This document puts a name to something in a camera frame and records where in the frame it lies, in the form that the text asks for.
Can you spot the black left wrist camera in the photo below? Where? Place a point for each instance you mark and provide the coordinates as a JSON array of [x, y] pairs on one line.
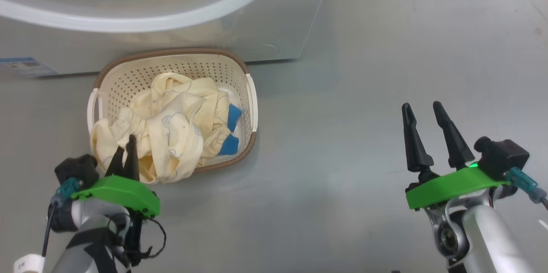
[[77, 168]]

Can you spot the cream perforated laundry basket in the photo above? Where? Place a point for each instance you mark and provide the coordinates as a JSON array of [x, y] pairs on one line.
[[128, 76]]

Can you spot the cream yellow garment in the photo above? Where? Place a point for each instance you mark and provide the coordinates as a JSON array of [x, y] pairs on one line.
[[171, 136]]

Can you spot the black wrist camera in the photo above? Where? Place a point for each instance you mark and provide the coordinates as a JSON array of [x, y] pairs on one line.
[[501, 155], [77, 168]]

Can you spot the white front-load washing machine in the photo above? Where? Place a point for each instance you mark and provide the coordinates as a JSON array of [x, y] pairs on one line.
[[257, 37]]

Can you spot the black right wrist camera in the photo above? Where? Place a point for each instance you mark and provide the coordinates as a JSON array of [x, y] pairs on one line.
[[501, 155]]

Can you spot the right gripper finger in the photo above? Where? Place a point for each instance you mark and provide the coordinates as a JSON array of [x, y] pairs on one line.
[[454, 140], [415, 144]]

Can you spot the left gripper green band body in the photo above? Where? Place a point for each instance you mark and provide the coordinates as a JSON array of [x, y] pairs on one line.
[[120, 191]]

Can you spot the blue energy label sticker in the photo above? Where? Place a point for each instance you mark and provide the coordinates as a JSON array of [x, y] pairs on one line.
[[25, 66]]

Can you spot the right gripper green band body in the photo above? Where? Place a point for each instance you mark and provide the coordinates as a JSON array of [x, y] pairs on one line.
[[454, 187]]

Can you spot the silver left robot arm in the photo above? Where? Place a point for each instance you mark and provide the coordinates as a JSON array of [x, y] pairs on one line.
[[85, 217]]

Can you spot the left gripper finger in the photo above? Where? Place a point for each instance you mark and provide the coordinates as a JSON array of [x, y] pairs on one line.
[[132, 157], [115, 164]]

